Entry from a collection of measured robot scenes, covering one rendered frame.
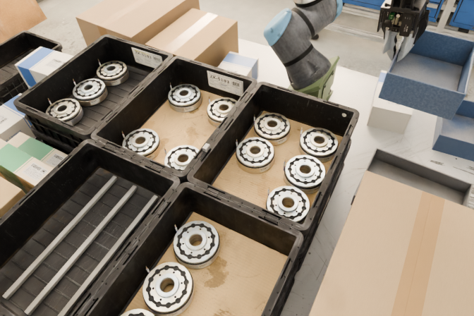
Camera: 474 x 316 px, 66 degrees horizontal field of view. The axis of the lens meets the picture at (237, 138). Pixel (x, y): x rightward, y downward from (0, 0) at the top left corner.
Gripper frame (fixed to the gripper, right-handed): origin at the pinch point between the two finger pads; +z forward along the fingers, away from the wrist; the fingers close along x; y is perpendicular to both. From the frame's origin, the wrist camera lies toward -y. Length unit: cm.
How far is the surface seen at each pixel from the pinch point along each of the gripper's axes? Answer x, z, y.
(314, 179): -9.3, 24.7, 22.4
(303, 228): -4.6, 18.3, 39.7
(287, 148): -20.9, 26.8, 14.0
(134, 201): -47, 24, 49
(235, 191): -26.1, 26.3, 33.5
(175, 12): -89, 16, -25
